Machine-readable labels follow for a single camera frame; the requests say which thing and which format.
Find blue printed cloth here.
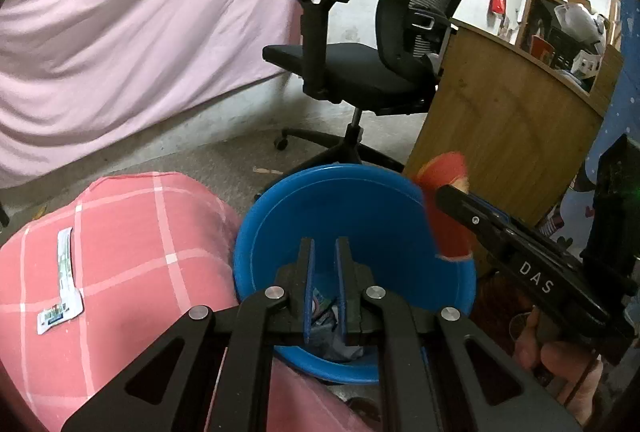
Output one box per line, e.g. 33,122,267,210
550,0,640,263

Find pink checkered tablecloth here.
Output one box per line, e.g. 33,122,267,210
0,171,386,432

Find white plastic bag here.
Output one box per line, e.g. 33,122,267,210
552,2,608,48

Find pink hanging sheet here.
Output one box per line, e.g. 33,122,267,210
0,0,331,188

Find black office chair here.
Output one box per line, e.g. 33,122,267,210
262,0,496,175

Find white fabric care label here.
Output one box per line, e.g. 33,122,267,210
37,227,83,335

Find blue plastic basin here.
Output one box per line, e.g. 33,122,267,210
233,163,477,385

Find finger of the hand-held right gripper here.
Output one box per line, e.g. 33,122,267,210
435,185,516,263
467,193,566,255

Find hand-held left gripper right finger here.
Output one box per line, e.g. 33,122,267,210
334,236,583,432

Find dark blue plastic bag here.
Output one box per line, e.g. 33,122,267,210
310,329,365,363

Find wooden desk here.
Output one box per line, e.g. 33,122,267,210
402,18,626,263

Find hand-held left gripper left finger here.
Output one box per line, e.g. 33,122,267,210
60,237,317,432

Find person's right hand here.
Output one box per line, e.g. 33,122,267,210
512,307,606,418

